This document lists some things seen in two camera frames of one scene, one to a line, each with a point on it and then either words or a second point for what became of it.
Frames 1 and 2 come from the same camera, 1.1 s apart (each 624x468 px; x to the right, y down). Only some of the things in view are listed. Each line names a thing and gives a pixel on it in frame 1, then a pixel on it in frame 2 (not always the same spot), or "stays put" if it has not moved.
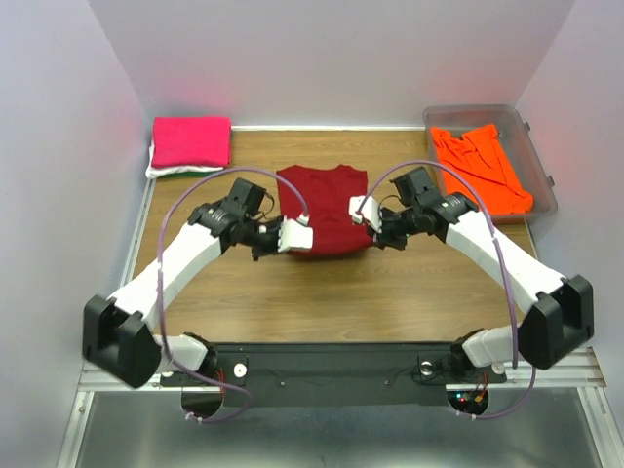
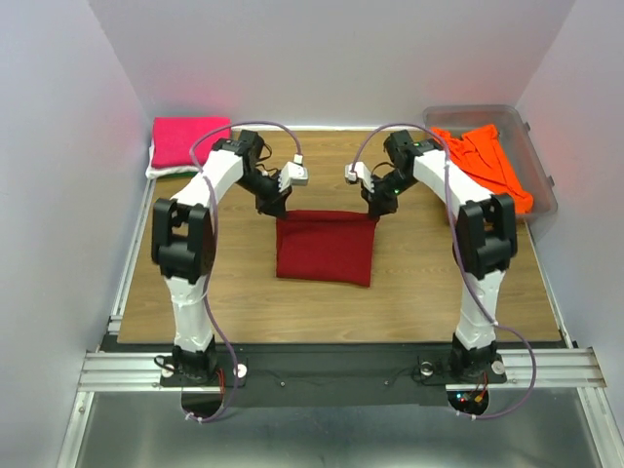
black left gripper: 273,249 → 274,203
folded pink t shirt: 195,140 stays put
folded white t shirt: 154,172 stays put
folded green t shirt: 185,175 stays put
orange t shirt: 479,155 stays put
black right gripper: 383,239 → 378,205
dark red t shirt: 328,190 → 327,246
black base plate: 284,374 stays put
